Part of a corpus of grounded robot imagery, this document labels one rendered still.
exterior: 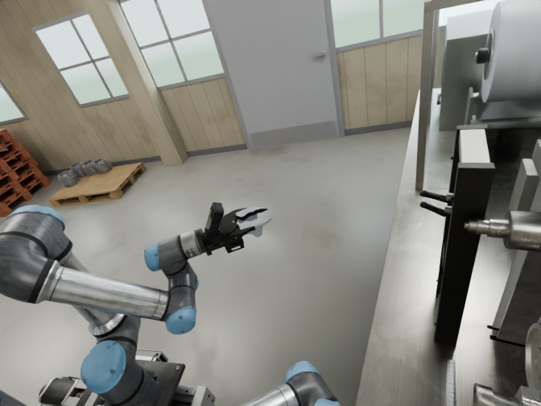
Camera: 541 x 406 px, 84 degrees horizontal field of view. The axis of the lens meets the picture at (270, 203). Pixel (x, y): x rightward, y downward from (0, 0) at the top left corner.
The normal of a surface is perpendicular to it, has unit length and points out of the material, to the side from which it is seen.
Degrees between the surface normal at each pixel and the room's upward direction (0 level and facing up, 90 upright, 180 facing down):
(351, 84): 90
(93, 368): 7
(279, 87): 90
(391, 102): 90
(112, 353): 7
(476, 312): 0
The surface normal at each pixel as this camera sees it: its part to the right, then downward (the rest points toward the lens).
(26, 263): 0.59, -0.58
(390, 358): -0.23, -0.79
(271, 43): -0.19, 0.61
